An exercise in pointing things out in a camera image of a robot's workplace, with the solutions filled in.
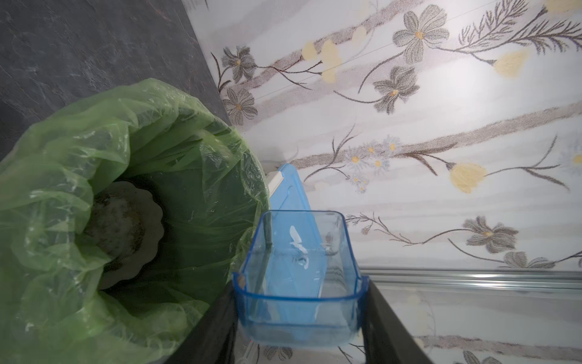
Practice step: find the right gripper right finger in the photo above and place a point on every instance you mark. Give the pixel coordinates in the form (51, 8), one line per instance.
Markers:
(386, 339)

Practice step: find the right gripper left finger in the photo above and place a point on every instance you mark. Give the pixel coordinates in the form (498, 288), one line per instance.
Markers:
(213, 339)

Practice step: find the clear blue shavings tray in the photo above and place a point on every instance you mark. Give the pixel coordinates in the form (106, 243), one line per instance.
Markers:
(300, 285)

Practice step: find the green bagged trash bin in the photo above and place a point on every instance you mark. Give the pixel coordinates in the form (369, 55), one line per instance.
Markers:
(123, 216)

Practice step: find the blue lidded storage box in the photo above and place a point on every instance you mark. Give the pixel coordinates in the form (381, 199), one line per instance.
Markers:
(286, 190)

